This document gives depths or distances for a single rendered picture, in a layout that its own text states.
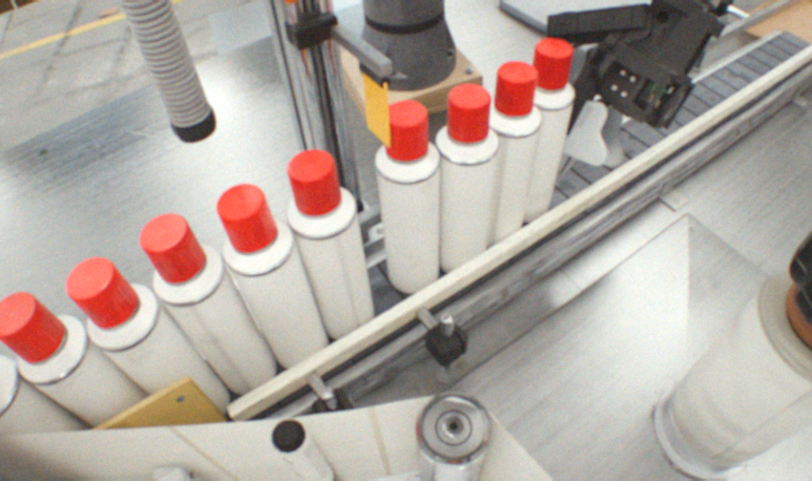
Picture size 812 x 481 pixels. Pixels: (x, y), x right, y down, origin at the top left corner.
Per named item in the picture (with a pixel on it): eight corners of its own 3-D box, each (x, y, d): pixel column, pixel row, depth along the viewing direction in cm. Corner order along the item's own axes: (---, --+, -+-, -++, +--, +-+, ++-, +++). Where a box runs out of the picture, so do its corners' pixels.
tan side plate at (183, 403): (127, 483, 39) (67, 450, 32) (124, 475, 40) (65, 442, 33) (230, 423, 43) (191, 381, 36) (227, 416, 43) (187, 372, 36)
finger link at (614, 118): (589, 199, 53) (636, 123, 48) (549, 167, 56) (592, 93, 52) (602, 198, 55) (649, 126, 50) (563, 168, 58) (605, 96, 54)
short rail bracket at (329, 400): (342, 462, 47) (319, 418, 37) (309, 409, 50) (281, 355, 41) (371, 443, 48) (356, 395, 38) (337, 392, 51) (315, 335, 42)
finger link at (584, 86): (559, 135, 50) (605, 53, 45) (548, 127, 51) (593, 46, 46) (582, 137, 53) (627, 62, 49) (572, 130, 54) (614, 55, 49)
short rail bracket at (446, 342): (441, 396, 50) (444, 339, 41) (424, 373, 52) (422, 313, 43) (467, 378, 51) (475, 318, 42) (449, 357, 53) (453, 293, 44)
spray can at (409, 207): (402, 304, 51) (387, 144, 35) (380, 266, 54) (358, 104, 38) (447, 283, 53) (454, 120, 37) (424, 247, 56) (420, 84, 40)
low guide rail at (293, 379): (238, 424, 43) (230, 416, 41) (232, 413, 43) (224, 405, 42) (831, 44, 78) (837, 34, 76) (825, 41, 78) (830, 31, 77)
